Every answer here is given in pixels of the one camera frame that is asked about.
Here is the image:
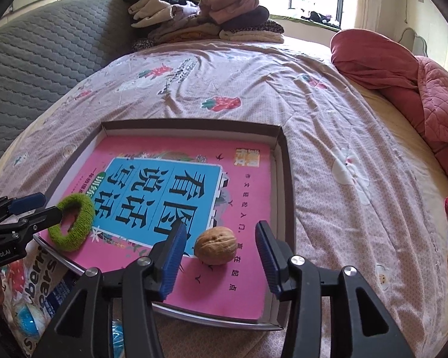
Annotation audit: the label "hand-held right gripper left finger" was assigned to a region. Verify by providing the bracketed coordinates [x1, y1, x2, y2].
[41, 219, 189, 358]

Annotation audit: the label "pink strawberry printed bedspread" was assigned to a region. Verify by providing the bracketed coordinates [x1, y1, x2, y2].
[0, 39, 448, 358]

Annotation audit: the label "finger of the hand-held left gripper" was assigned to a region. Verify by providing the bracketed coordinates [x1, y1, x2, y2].
[0, 206, 64, 240]
[0, 192, 46, 220]

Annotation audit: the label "grey quilted headboard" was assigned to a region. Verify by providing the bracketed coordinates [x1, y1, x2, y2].
[0, 0, 142, 178]

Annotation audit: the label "red quilted blanket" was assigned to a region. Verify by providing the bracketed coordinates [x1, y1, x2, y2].
[330, 28, 448, 181]

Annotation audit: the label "cream curtain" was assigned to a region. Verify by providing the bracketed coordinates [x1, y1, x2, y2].
[355, 0, 381, 30]

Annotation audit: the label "green windowsill mat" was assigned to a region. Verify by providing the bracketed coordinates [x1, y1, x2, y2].
[269, 13, 340, 32]

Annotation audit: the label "green fuzzy hair scrunchie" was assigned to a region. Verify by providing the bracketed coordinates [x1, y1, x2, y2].
[48, 194, 96, 250]

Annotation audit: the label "pink picture book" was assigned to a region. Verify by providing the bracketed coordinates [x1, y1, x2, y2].
[39, 136, 273, 321]

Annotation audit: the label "dark clothes on windowsill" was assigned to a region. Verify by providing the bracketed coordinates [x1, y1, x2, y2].
[302, 10, 340, 27]

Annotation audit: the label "beige bed sheet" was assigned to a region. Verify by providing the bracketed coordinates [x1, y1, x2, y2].
[347, 78, 448, 269]

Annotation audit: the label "shallow cardboard box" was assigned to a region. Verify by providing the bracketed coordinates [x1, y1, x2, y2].
[37, 118, 295, 332]

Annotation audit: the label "pile of folded clothes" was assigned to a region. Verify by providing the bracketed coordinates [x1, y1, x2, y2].
[122, 0, 285, 53]

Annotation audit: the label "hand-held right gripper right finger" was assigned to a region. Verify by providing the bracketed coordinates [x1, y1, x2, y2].
[254, 220, 415, 358]

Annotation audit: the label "strawberry printed plastic bag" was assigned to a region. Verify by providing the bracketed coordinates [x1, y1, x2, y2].
[0, 237, 92, 358]

